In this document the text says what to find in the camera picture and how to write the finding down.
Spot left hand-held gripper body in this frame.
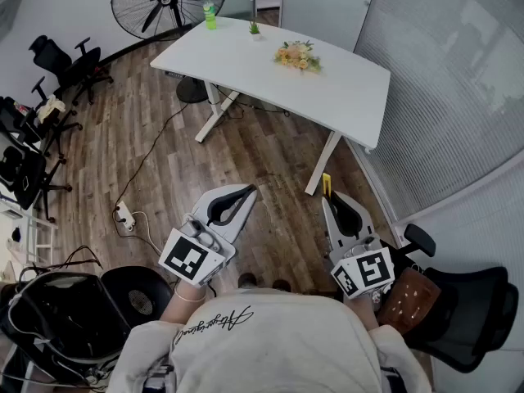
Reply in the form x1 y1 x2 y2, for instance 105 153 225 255
158 183 259 288

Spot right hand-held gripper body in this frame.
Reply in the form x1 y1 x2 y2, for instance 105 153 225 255
320 189 396 301

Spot person's right forearm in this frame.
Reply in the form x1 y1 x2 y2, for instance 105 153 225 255
343 295 380 331

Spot person's left forearm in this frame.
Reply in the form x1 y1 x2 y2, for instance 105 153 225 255
159 280 208 323

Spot brown leather bag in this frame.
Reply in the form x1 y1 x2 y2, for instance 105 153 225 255
376 267 442 335

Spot white desk leg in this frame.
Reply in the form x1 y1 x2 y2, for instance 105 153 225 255
305 130 343 197
194 80 241 144

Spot black round seat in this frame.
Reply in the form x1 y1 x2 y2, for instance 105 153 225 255
100 264 174 327

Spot white power strip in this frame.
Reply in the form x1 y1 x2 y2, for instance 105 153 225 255
115 201 137 232

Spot black mesh armchair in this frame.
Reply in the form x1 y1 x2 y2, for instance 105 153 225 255
376 223 520 374

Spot cream sweatshirt with script print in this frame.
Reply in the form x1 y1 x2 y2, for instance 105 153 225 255
105 288 433 393

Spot white step stool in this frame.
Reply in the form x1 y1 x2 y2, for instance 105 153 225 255
0 202 58 269

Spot yellow flower bouquet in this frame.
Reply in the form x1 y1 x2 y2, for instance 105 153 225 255
273 39 323 74

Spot green soda bottle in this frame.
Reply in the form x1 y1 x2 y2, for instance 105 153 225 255
203 0 218 31

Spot crumpled cream cloth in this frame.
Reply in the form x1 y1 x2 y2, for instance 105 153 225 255
36 94 66 124

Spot thin pale bracelet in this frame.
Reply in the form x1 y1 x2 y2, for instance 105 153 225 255
174 287 207 304

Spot white power cable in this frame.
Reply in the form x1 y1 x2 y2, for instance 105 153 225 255
130 210 165 257

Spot long black floor cable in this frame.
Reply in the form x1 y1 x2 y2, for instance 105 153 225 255
112 102 189 220

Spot black cables under desk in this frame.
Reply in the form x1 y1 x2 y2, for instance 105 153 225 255
216 84 291 120

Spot black padded chair with cables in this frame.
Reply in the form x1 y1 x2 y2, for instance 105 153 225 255
0 270 132 388

